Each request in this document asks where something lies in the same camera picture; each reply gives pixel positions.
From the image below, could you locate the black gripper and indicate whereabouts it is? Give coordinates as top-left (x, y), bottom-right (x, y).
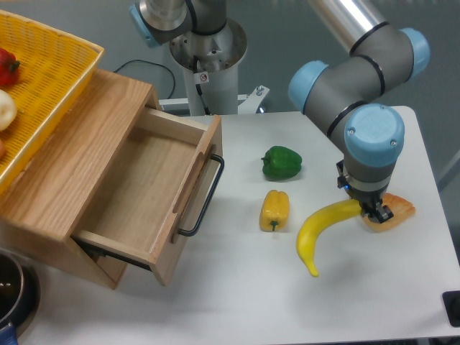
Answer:
top-left (336, 160), bottom-right (394, 224)

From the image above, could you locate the yellow banana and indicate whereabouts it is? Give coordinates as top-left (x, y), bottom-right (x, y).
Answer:
top-left (295, 199), bottom-right (361, 277)

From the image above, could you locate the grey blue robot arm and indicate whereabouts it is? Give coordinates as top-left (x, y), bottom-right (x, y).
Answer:
top-left (129, 1), bottom-right (431, 223)

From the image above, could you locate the open wooden top drawer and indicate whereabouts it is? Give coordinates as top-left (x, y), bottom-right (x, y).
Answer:
top-left (72, 109), bottom-right (223, 285)

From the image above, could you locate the wooden drawer cabinet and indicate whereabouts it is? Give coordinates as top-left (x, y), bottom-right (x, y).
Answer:
top-left (1, 70), bottom-right (156, 289)

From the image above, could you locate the golden pastry bread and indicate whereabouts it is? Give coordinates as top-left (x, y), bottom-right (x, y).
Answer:
top-left (363, 193), bottom-right (416, 232)

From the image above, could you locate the yellow bell pepper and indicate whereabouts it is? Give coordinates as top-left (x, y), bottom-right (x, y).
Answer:
top-left (259, 190), bottom-right (290, 232)

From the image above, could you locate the green bell pepper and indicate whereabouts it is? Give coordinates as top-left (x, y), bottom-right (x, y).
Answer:
top-left (261, 146), bottom-right (303, 180)

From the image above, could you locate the black corner device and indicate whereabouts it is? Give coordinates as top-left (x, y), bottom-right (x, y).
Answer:
top-left (442, 290), bottom-right (460, 328)

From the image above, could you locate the yellow woven basket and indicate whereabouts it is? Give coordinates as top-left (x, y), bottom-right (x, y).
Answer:
top-left (1, 11), bottom-right (104, 191)

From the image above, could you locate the dark metal pot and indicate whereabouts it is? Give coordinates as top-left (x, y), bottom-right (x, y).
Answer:
top-left (1, 250), bottom-right (41, 344)

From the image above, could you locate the white onion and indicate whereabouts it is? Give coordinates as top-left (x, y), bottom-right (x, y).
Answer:
top-left (0, 90), bottom-right (17, 131)

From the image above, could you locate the red bell pepper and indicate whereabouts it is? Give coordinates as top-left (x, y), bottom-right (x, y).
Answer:
top-left (0, 48), bottom-right (20, 86)

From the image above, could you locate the black drawer handle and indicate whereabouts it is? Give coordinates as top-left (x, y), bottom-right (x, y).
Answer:
top-left (177, 153), bottom-right (225, 237)

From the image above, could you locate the black cable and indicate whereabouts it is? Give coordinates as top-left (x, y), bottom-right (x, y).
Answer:
top-left (113, 59), bottom-right (176, 100)

